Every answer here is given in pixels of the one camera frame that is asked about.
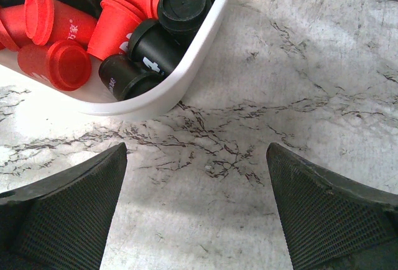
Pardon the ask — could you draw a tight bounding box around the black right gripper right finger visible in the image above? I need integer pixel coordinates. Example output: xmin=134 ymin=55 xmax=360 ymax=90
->
xmin=266 ymin=142 xmax=397 ymax=269

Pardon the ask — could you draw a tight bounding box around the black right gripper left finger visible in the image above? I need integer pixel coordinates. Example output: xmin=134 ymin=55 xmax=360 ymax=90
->
xmin=1 ymin=143 xmax=127 ymax=269

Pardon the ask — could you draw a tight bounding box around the white plastic storage basket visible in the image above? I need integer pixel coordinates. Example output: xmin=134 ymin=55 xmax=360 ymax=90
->
xmin=1 ymin=0 xmax=229 ymax=121

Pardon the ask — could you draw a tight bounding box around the red capsule number two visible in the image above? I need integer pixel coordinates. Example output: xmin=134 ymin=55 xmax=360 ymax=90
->
xmin=87 ymin=0 xmax=147 ymax=60

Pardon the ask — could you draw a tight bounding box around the black capsule basket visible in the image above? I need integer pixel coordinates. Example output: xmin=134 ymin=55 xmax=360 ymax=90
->
xmin=127 ymin=19 xmax=187 ymax=78

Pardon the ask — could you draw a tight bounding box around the black coffee capsule bottom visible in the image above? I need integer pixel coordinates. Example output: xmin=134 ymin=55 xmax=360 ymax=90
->
xmin=157 ymin=0 xmax=212 ymax=35

